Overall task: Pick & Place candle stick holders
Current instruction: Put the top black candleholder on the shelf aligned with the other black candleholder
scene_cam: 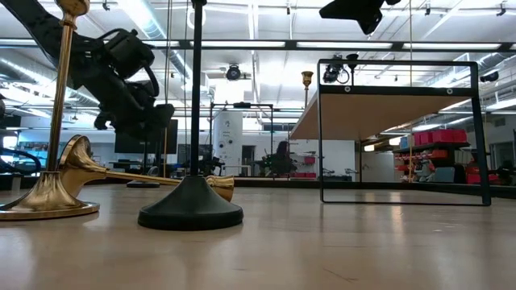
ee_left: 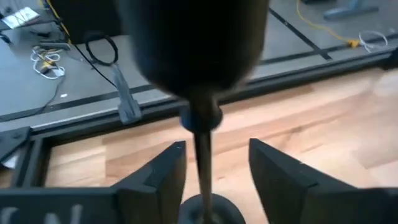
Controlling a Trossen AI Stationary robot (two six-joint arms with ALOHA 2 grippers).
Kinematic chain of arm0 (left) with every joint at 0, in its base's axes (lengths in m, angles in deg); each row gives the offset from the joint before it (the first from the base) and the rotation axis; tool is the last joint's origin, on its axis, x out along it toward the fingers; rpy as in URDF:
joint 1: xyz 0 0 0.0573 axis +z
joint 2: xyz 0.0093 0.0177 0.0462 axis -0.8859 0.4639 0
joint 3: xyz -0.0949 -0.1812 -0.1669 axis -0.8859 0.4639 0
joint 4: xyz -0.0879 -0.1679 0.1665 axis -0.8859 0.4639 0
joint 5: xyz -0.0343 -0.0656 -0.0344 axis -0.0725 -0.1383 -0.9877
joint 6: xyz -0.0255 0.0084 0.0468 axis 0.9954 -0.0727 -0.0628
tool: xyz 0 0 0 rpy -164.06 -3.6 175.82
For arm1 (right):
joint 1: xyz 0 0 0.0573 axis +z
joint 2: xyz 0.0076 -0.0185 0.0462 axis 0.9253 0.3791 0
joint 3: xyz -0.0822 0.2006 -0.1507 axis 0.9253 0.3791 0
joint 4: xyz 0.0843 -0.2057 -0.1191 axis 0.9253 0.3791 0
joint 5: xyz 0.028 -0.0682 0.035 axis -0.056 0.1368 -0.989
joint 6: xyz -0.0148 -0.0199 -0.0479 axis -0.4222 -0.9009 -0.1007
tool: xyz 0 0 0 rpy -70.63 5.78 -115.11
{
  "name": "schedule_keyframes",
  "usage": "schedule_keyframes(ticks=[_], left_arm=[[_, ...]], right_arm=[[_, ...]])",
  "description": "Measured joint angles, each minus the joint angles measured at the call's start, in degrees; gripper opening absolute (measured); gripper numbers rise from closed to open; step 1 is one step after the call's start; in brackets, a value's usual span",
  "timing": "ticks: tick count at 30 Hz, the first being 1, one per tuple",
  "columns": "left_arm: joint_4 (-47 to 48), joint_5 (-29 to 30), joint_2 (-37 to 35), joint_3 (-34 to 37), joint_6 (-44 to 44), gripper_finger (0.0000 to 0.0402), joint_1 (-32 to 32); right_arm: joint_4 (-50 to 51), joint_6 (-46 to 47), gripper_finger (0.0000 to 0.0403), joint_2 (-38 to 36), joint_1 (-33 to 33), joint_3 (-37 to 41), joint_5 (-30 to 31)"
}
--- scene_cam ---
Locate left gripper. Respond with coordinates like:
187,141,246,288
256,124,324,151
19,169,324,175
94,78,177,141

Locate gold candlestick holder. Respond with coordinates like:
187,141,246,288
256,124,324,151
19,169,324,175
301,70,314,109
0,0,101,222
58,134,235,202

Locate black tv screen on stand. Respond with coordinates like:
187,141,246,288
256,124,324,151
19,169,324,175
114,118,179,155

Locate black overhead beam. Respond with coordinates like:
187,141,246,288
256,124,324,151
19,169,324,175
0,38,516,52

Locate white column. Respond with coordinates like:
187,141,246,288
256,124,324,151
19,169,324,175
212,110,244,177

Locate person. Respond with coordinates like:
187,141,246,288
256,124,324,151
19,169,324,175
264,140,299,178

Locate shelf with red bins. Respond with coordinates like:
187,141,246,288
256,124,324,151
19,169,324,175
393,127,472,183

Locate yellow hanging cord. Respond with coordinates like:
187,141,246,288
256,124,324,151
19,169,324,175
162,0,173,179

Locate black hanging cable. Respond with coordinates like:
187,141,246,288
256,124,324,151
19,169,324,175
183,0,189,178

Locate black metal frame stand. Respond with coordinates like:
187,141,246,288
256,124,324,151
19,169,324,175
208,101,275,178

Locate wooden shelf riser black frame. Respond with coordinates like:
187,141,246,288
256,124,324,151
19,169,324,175
289,59,493,207

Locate white hanging ring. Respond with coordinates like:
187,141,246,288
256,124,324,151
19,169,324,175
186,6,207,31

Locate thick black cable loop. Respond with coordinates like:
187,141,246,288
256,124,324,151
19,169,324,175
0,147,43,175

